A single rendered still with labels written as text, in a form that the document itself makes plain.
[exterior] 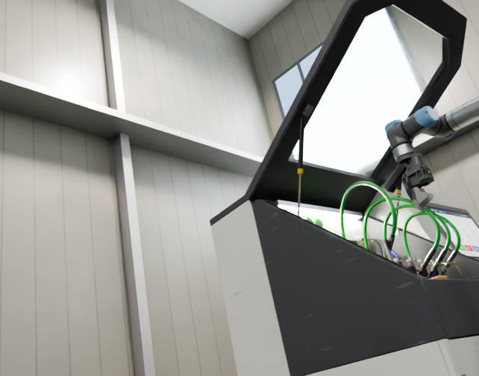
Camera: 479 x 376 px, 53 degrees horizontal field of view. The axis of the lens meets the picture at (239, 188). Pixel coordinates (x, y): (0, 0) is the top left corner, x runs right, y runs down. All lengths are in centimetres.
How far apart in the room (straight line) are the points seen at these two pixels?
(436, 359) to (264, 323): 66
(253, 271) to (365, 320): 53
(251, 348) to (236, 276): 28
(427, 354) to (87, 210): 267
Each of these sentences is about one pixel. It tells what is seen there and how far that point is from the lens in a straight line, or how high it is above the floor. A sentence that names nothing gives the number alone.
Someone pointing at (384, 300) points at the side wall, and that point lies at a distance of 146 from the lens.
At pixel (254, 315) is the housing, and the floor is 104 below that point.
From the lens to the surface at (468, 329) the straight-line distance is 151.
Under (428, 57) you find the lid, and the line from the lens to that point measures 214.
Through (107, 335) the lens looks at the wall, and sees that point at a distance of 333.
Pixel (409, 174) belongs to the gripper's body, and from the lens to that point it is 180.
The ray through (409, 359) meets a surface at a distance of 144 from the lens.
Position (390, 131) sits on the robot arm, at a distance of 188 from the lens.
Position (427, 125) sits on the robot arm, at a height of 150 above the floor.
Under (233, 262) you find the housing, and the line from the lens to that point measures 194.
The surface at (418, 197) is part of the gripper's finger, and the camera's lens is 179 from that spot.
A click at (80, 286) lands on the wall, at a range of 332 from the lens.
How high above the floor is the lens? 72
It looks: 25 degrees up
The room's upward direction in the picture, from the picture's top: 12 degrees counter-clockwise
